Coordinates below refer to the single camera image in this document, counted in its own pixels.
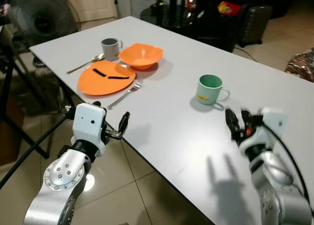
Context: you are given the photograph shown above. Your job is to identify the orange plate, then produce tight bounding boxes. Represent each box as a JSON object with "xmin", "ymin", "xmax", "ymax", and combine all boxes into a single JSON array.
[{"xmin": 78, "ymin": 60, "xmax": 137, "ymax": 97}]

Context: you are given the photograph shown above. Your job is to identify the metal fork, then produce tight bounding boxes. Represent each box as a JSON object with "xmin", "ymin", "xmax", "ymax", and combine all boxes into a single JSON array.
[{"xmin": 106, "ymin": 80, "xmax": 143, "ymax": 110}]

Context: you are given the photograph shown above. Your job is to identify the short black strip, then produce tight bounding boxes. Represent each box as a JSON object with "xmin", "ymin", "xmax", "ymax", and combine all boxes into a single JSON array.
[{"xmin": 93, "ymin": 68, "xmax": 110, "ymax": 79}]

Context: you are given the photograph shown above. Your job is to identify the long black strip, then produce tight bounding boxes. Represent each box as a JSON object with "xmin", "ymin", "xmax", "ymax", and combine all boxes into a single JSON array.
[{"xmin": 107, "ymin": 75, "xmax": 131, "ymax": 81}]

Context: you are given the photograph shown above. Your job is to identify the pale green mug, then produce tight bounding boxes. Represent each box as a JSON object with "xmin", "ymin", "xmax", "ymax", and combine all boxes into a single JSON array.
[{"xmin": 196, "ymin": 74, "xmax": 231, "ymax": 106}]

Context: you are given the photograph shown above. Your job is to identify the metal spoon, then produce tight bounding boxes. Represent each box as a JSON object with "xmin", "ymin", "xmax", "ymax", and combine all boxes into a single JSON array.
[{"xmin": 66, "ymin": 53, "xmax": 105, "ymax": 75}]

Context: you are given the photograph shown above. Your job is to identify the grey mug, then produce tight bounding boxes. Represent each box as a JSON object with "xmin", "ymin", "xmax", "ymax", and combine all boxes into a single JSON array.
[{"xmin": 101, "ymin": 38, "xmax": 124, "ymax": 62}]

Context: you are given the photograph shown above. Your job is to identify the orange bowl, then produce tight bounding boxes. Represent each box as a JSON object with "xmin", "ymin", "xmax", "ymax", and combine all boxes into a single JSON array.
[{"xmin": 118, "ymin": 43, "xmax": 164, "ymax": 71}]

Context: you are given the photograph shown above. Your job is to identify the patterned fabric bag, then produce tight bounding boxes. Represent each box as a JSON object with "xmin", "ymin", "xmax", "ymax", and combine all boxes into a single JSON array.
[{"xmin": 286, "ymin": 48, "xmax": 314, "ymax": 83}]

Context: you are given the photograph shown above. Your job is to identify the black tripod stand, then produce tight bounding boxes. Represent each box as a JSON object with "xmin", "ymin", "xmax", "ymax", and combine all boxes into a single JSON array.
[{"xmin": 0, "ymin": 17, "xmax": 51, "ymax": 159}]

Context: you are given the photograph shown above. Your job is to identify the dark grey suitcase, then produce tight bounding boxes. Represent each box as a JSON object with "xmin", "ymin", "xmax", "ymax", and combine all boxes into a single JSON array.
[{"xmin": 237, "ymin": 5, "xmax": 273, "ymax": 47}]

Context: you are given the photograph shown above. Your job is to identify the beige door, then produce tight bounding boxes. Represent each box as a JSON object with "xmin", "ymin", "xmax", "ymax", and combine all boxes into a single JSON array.
[{"xmin": 62, "ymin": 0, "xmax": 119, "ymax": 23}]

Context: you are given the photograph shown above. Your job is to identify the black standing fan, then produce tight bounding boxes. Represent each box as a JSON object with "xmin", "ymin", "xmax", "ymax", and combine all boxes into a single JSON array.
[{"xmin": 4, "ymin": 0, "xmax": 82, "ymax": 48}]

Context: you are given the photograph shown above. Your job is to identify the black round side table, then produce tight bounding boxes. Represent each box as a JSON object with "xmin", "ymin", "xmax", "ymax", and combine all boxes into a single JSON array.
[{"xmin": 139, "ymin": 3, "xmax": 237, "ymax": 51}]

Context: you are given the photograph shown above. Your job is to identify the red yellow snack bag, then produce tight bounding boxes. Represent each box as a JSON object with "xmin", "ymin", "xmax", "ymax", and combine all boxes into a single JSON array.
[{"xmin": 217, "ymin": 0, "xmax": 242, "ymax": 16}]

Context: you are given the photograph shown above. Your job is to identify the black bottle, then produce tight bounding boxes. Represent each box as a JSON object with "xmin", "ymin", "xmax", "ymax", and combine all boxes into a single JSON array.
[
  {"xmin": 169, "ymin": 0, "xmax": 179, "ymax": 21},
  {"xmin": 155, "ymin": 0, "xmax": 166, "ymax": 25}
]

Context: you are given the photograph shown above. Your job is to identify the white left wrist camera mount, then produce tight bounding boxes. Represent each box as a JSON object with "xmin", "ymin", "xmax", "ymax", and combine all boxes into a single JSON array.
[{"xmin": 72, "ymin": 102, "xmax": 108, "ymax": 155}]

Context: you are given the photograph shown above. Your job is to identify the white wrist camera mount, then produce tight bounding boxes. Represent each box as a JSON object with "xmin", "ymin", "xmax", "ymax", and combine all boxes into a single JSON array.
[
  {"xmin": 72, "ymin": 102, "xmax": 108, "ymax": 155},
  {"xmin": 239, "ymin": 106, "xmax": 289, "ymax": 159}
]

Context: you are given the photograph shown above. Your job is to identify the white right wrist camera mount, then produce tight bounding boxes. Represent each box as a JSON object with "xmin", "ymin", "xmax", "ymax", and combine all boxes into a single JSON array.
[{"xmin": 239, "ymin": 106, "xmax": 289, "ymax": 159}]

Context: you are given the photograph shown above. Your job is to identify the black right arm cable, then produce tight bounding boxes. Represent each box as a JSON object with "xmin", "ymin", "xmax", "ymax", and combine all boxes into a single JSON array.
[{"xmin": 265, "ymin": 123, "xmax": 313, "ymax": 203}]

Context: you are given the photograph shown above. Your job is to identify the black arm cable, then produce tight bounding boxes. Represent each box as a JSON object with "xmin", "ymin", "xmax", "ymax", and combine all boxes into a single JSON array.
[
  {"xmin": 265, "ymin": 123, "xmax": 313, "ymax": 203},
  {"xmin": 0, "ymin": 106, "xmax": 75, "ymax": 190}
]

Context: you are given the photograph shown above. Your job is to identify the black floor cable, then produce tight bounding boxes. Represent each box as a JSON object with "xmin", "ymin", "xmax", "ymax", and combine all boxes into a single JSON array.
[{"xmin": 233, "ymin": 46, "xmax": 276, "ymax": 65}]

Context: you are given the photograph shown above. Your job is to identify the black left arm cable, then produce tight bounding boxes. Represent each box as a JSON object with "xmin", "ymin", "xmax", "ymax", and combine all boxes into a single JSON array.
[{"xmin": 0, "ymin": 106, "xmax": 75, "ymax": 190}]

